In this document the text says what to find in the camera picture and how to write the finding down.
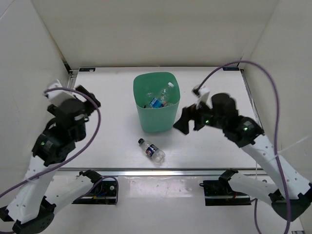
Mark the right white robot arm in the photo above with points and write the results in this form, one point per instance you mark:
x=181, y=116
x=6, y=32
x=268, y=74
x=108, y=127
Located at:
x=290, y=194

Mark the right aluminium rail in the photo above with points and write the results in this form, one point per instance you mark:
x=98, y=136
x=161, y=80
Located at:
x=257, y=118

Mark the front aluminium rail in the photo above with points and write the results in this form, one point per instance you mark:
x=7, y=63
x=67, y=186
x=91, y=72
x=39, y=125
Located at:
x=68, y=171

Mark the blue corner label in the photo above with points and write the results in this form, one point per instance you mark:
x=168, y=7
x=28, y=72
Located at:
x=88, y=69
x=228, y=68

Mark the right blue corner label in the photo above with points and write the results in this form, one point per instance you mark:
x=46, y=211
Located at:
x=228, y=68

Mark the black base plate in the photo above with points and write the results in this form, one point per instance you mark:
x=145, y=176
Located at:
x=105, y=193
x=218, y=194

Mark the aluminium rail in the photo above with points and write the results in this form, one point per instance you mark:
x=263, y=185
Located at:
x=72, y=78
x=68, y=171
x=257, y=118

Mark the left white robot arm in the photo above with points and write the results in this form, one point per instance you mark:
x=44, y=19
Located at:
x=32, y=210

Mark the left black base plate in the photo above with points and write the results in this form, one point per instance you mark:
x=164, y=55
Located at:
x=105, y=193

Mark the small Pepsi bottle black cap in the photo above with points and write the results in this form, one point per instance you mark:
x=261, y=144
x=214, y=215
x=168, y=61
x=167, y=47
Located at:
x=152, y=151

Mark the green plastic bin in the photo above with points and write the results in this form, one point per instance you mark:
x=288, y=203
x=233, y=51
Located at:
x=159, y=119

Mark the left blue corner label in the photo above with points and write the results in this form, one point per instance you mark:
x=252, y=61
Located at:
x=88, y=69

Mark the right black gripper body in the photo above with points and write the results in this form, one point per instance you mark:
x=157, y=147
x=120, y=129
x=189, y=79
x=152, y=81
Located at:
x=208, y=119

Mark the left aluminium rail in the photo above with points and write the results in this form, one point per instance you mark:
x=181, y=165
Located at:
x=72, y=78

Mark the blue label water bottle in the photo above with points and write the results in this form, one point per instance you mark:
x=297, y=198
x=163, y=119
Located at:
x=163, y=98

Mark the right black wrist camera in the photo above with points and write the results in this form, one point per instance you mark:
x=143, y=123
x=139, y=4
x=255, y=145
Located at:
x=222, y=104

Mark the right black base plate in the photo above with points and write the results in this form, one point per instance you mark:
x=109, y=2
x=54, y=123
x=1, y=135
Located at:
x=218, y=194

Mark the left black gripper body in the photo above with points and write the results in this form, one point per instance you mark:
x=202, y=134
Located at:
x=51, y=108

